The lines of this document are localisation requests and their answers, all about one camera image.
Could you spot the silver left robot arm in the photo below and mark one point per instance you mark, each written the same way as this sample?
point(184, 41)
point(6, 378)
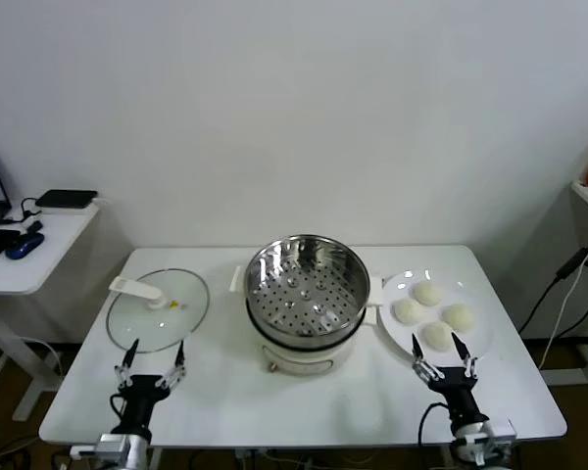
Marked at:
point(127, 453)

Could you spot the small black usb dongle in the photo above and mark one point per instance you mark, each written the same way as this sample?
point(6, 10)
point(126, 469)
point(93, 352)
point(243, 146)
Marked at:
point(34, 226)

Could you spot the white round plate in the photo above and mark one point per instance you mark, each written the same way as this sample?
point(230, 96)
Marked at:
point(480, 343)

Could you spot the white steamed baozi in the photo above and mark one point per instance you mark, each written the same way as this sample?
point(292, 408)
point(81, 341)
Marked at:
point(409, 312)
point(427, 293)
point(438, 338)
point(458, 317)

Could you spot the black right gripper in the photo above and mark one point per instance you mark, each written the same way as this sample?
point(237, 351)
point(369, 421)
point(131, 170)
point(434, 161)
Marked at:
point(458, 391)

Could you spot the white electric pot base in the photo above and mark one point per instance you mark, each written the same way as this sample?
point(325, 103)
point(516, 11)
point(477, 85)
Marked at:
point(299, 357)

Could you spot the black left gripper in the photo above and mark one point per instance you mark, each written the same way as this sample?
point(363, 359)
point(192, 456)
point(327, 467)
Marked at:
point(144, 391)

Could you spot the perforated steel steamer basket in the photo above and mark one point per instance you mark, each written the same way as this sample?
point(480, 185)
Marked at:
point(345, 289)

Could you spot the blue computer mouse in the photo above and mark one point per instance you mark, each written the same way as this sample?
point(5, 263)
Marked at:
point(24, 245)

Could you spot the black flat hard drive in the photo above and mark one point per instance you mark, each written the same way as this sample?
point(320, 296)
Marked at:
point(66, 198)

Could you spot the white side desk with laptop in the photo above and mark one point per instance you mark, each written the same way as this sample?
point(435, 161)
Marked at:
point(44, 264)

